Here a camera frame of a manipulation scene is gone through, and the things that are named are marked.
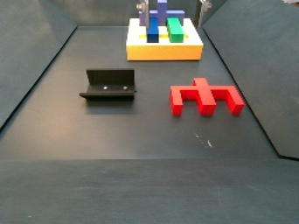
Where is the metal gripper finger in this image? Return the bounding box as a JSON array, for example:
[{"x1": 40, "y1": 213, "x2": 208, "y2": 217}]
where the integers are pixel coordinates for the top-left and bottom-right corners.
[
  {"x1": 198, "y1": 0, "x2": 212, "y2": 27},
  {"x1": 136, "y1": 0, "x2": 150, "y2": 28}
]

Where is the red E-shaped block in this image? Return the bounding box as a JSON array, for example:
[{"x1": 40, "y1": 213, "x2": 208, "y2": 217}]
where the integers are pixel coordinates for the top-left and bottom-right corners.
[{"x1": 170, "y1": 78, "x2": 246, "y2": 116}]

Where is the yellow wooden board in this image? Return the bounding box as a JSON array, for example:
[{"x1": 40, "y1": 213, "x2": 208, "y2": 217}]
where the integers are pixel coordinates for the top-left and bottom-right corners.
[{"x1": 126, "y1": 18, "x2": 203, "y2": 61}]

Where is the purple cross-shaped block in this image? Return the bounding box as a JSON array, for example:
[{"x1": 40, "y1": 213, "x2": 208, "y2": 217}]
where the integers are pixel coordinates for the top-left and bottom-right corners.
[{"x1": 139, "y1": 0, "x2": 184, "y2": 26}]

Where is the blue rectangular block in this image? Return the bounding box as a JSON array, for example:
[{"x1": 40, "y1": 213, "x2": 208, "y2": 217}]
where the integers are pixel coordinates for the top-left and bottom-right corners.
[{"x1": 146, "y1": 17, "x2": 159, "y2": 43}]

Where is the green rectangular block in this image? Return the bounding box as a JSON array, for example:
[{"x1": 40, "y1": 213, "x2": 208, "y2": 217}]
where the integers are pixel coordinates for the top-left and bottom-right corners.
[{"x1": 166, "y1": 17, "x2": 184, "y2": 43}]

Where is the black angle bracket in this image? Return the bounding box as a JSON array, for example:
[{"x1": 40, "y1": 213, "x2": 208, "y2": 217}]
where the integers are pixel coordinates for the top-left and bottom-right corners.
[{"x1": 79, "y1": 68, "x2": 136, "y2": 101}]

